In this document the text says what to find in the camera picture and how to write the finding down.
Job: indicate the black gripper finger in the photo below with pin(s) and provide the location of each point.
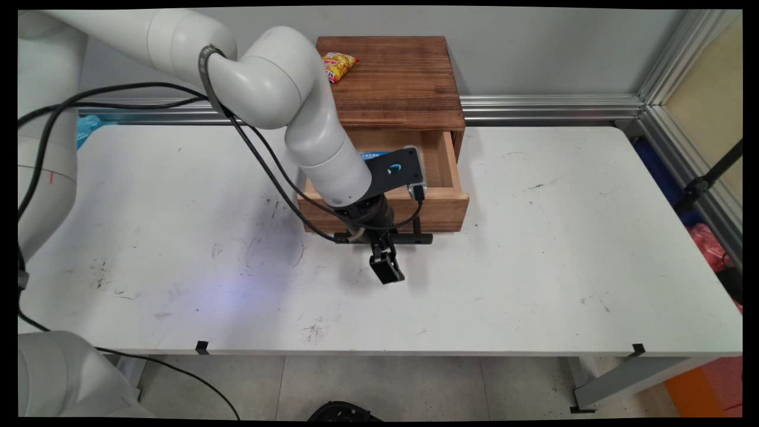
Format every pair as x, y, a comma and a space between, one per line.
388, 270
384, 243

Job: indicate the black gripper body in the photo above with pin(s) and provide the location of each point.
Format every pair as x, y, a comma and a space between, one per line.
364, 219

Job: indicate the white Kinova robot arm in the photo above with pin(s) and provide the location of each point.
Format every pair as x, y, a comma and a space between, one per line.
284, 77

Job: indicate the blue packet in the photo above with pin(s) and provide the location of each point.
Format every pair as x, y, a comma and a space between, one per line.
373, 155

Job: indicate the brown wooden drawer cabinet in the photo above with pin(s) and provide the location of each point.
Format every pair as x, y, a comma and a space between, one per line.
403, 83

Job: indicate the black round floor object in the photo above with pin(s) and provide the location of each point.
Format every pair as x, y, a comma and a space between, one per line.
344, 412

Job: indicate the yellow red snack packet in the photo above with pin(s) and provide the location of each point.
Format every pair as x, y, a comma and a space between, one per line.
341, 65

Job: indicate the black tape piece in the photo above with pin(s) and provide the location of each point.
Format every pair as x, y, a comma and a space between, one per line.
202, 348
638, 350

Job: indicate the grey table leg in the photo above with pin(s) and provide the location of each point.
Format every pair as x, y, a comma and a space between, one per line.
131, 369
628, 379

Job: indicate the blue crate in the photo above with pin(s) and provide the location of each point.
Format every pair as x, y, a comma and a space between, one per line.
661, 172

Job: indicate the blue bubble wrap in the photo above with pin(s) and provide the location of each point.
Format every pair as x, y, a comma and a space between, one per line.
88, 127

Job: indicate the black tripod pole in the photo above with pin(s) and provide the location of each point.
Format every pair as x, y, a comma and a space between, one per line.
699, 185

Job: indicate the red plastic bag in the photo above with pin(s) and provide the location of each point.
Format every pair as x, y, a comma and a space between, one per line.
708, 246

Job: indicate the orange box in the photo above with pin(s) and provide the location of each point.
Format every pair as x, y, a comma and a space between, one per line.
708, 388

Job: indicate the wrist camera on black plate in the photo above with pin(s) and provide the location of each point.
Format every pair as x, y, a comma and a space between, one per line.
400, 169

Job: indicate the horizontal aluminium frame rail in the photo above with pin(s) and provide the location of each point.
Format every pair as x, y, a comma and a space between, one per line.
545, 110

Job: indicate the aluminium frame post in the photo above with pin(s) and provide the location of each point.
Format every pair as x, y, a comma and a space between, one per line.
670, 77

